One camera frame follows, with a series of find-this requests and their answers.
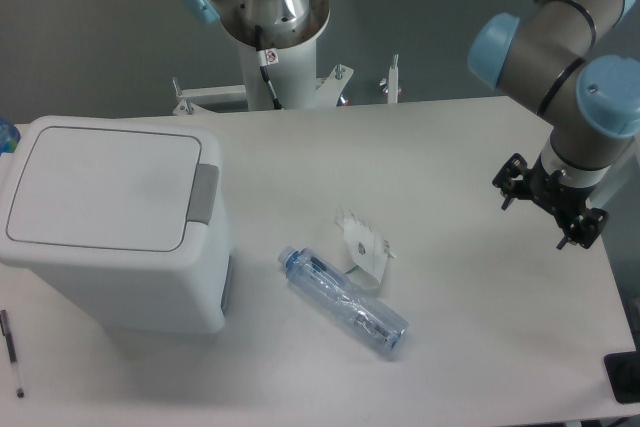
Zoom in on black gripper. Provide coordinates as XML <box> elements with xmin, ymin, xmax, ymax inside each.
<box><xmin>492</xmin><ymin>153</ymin><xmax>609</xmax><ymax>250</ymax></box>

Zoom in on white plastic trash can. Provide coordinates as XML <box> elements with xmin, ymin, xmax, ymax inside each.
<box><xmin>1</xmin><ymin>116</ymin><xmax>232</xmax><ymax>334</ymax></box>

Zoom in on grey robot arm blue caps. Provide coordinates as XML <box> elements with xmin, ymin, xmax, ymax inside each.
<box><xmin>181</xmin><ymin>0</ymin><xmax>639</xmax><ymax>248</ymax></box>

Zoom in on blue bottle behind trash can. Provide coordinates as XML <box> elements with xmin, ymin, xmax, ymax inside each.
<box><xmin>0</xmin><ymin>117</ymin><xmax>21</xmax><ymax>154</ymax></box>

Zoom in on black device at table corner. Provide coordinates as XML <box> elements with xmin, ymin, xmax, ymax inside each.
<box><xmin>604</xmin><ymin>351</ymin><xmax>639</xmax><ymax>404</ymax></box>

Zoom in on crumpled white paper packet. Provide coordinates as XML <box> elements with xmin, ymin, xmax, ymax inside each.
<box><xmin>335</xmin><ymin>207</ymin><xmax>397</xmax><ymax>292</ymax></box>

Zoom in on clear plastic water bottle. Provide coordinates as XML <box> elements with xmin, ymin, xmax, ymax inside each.
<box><xmin>278</xmin><ymin>246</ymin><xmax>409</xmax><ymax>357</ymax></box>

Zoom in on black gel pen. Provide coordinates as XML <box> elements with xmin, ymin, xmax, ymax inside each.
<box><xmin>1</xmin><ymin>309</ymin><xmax>26</xmax><ymax>399</ymax></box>

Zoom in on white table leg bracket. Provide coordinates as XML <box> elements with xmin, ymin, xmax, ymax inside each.
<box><xmin>379</xmin><ymin>53</ymin><xmax>402</xmax><ymax>104</ymax></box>

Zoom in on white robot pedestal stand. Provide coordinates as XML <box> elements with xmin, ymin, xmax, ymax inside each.
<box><xmin>173</xmin><ymin>0</ymin><xmax>354</xmax><ymax>115</ymax></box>

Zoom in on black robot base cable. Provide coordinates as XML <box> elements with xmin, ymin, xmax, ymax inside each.
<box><xmin>253</xmin><ymin>24</ymin><xmax>285</xmax><ymax>111</ymax></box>

